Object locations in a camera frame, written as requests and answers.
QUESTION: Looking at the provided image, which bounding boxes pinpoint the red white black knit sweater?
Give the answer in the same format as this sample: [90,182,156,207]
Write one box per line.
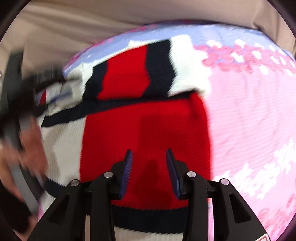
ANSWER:
[41,35,213,234]

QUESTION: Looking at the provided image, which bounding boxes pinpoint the person's left hand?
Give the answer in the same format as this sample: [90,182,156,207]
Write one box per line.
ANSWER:
[0,120,49,241]

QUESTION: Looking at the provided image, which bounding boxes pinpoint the pink floral bed sheet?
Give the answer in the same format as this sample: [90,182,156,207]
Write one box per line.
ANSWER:
[36,22,296,241]

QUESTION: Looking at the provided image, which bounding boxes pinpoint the beige curtain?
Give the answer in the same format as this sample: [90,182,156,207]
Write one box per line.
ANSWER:
[1,1,295,72]

